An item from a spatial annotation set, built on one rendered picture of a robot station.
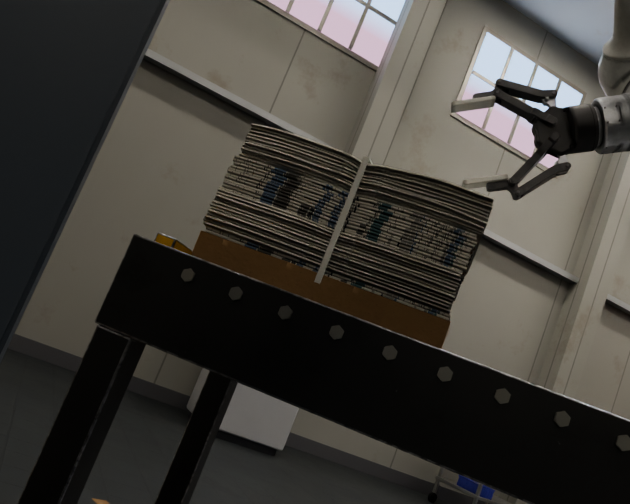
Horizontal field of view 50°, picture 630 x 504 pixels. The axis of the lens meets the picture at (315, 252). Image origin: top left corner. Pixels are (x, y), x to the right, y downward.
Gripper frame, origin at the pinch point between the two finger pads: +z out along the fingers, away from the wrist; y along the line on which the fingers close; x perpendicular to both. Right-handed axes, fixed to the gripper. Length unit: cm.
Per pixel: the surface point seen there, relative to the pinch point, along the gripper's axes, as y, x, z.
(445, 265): 22.5, -14.0, 6.5
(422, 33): -302, 466, -35
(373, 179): 8.8, -13.4, 14.9
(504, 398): 40.8, -27.5, 3.1
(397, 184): 10.0, -13.5, 11.6
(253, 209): 11.3, -14.2, 32.4
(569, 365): 7, 619, -148
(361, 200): 11.7, -13.4, 16.9
